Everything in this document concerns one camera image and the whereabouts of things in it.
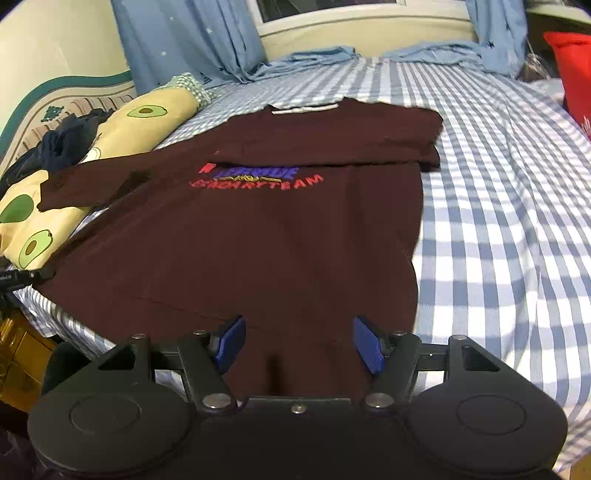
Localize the left blue star curtain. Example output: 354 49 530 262
111 0 356 94

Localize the white framed window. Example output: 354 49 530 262
246 1 471 37

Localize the yellow avocado print pillow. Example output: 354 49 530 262
1 73 212 270

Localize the maroon printed t-shirt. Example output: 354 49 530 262
39 99 443 397

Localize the blue star curtain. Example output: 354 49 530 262
383 0 528 78
111 0 356 94

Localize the right blue star curtain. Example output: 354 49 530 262
383 0 528 78

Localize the dark navy clothes pile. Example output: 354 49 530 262
1 109 113 196

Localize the red bag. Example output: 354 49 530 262
543 32 591 137

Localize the blue white checkered bedsheet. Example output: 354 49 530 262
11 54 591 474

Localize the green trimmed headboard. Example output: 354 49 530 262
1 71 136 171

